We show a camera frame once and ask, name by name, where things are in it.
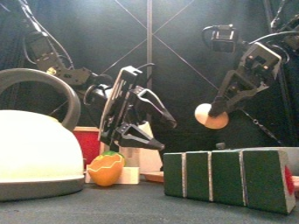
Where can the tan toy egg shell half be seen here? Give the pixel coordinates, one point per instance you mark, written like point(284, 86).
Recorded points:
point(206, 116)

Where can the orange toy pepper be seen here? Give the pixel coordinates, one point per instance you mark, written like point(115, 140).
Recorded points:
point(104, 170)

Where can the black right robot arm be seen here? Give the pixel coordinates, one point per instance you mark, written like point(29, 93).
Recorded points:
point(286, 20)

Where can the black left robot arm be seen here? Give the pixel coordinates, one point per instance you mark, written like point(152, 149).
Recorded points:
point(48, 57)

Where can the red toy box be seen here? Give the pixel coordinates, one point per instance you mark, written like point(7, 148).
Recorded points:
point(87, 144)

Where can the tan wooden board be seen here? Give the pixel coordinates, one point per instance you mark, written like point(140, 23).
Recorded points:
point(153, 176)

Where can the thin green watermelon toy slice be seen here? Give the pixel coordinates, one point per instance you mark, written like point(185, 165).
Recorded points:
point(173, 174)
point(197, 175)

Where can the medium green watermelon toy slice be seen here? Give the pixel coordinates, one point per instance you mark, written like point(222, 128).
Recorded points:
point(226, 177)

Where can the green wooden blocks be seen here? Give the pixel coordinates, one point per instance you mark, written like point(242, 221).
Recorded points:
point(266, 180)

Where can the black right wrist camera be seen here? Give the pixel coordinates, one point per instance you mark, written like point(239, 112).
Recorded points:
point(223, 38)

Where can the grey metal frame pole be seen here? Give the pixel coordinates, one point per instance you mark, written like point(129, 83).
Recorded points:
point(149, 43)

